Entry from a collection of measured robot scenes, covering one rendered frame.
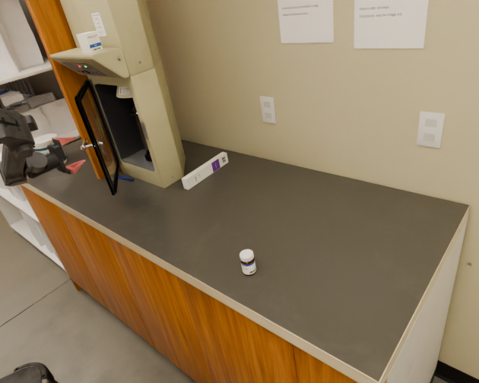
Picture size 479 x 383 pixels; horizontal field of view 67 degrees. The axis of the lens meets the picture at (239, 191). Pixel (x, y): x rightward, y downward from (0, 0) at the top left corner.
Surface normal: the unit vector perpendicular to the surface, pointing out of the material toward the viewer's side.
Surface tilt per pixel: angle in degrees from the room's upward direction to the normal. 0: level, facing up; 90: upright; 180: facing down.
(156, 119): 90
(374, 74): 90
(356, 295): 0
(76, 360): 0
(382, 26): 90
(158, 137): 90
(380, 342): 0
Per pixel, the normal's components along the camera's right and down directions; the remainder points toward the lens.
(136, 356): -0.15, -0.84
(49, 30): 0.75, 0.24
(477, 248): -0.64, 0.48
